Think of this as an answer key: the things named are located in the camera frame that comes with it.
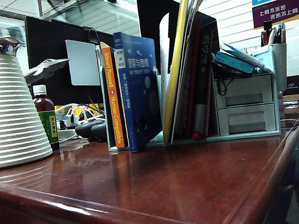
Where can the white pen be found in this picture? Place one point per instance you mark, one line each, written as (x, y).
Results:
(272, 37)

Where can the brown bottle with green label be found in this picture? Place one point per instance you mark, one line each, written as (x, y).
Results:
(44, 107)

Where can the orange Human Compatible book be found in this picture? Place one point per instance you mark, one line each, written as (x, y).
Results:
(114, 107)

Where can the yellow file folder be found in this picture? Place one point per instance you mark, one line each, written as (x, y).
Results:
(175, 88)

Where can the white pen cup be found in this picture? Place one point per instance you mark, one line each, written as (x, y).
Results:
(279, 61)

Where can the grey rectangular card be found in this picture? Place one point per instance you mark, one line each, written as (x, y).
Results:
(82, 62)

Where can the tan flat book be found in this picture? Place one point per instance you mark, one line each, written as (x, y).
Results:
(293, 98)

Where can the teal notebook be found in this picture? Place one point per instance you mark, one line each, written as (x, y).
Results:
(232, 62)

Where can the black monitor clip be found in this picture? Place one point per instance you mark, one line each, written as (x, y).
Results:
(91, 33)

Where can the blue grey pen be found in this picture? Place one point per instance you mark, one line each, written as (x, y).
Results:
(282, 32)

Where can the white window blinds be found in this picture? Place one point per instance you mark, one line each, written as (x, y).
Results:
(234, 1)

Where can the small black box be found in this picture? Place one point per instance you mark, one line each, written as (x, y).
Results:
(295, 84)

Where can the red thin book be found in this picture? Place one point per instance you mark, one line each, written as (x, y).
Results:
(192, 72)

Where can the white organizer drawer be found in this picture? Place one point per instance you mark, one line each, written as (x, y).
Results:
(246, 118)
(243, 88)

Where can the black computer mouse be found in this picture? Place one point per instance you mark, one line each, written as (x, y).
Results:
(90, 130)

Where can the black computer monitor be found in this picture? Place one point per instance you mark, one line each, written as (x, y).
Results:
(46, 42)

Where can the light blue booklet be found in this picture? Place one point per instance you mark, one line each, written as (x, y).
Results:
(243, 53)

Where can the black upright panel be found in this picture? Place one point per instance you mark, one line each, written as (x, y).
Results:
(149, 10)

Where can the white tube with red cap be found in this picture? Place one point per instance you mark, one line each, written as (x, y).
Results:
(199, 117)

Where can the white curved sheet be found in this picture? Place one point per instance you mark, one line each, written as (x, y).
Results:
(164, 40)

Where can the white ribbed thermos jug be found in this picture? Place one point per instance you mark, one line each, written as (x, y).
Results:
(11, 118)

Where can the dark book with Chinese title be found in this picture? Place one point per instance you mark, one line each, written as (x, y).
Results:
(207, 71)

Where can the white power strip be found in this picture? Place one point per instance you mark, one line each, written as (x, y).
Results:
(66, 131)

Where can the blue book with white circles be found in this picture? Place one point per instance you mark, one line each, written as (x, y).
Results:
(140, 105)

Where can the white model aircraft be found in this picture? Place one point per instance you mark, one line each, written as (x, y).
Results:
(45, 66)

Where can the light blue desktop bookshelf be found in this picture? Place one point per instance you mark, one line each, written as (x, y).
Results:
(275, 104)

